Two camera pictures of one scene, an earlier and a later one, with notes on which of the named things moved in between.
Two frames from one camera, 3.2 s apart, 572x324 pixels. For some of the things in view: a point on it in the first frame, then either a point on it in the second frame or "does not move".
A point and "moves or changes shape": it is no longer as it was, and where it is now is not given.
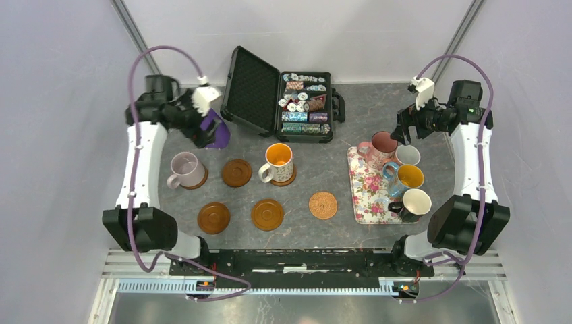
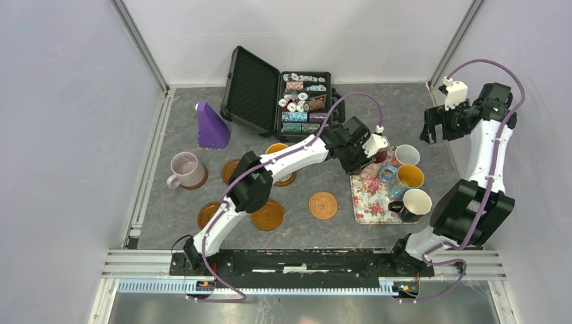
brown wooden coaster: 267,214 does not move
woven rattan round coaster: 323,205 does not move
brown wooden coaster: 200,183 does not move
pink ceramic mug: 382,149 moves or changes shape
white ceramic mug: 409,154 does not move
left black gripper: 199,136 -> 354,168
